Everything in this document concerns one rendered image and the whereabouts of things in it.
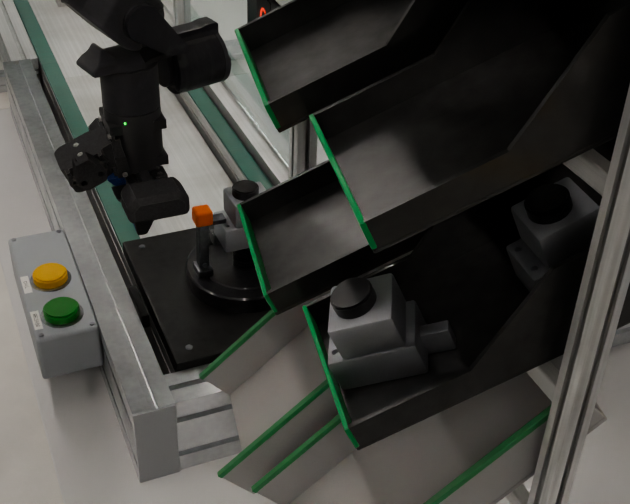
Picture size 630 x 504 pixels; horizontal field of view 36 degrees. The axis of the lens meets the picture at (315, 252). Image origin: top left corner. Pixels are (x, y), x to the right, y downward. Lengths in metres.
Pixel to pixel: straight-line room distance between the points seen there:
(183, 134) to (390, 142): 0.97
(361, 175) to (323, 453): 0.31
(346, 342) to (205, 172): 0.84
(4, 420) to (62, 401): 0.07
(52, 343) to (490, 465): 0.57
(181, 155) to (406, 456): 0.82
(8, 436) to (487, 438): 0.59
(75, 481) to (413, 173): 0.62
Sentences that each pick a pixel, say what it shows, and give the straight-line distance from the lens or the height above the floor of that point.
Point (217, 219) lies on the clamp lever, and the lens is 1.09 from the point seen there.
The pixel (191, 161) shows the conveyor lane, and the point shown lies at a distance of 1.49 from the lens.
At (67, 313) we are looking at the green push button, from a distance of 1.11.
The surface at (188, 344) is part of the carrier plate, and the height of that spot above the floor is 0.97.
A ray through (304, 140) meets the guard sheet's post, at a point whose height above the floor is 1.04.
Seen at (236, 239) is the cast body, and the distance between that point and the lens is 1.09.
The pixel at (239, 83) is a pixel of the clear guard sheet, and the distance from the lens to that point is 1.54.
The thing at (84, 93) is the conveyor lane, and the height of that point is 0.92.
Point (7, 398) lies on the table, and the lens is 1.19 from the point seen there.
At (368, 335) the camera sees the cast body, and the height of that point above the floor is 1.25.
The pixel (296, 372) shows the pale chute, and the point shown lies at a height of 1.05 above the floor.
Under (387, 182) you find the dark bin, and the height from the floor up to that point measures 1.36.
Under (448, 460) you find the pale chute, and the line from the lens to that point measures 0.77.
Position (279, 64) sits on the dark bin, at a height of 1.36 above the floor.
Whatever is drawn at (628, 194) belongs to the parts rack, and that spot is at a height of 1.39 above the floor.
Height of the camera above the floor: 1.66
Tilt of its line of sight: 35 degrees down
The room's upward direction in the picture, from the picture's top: 2 degrees clockwise
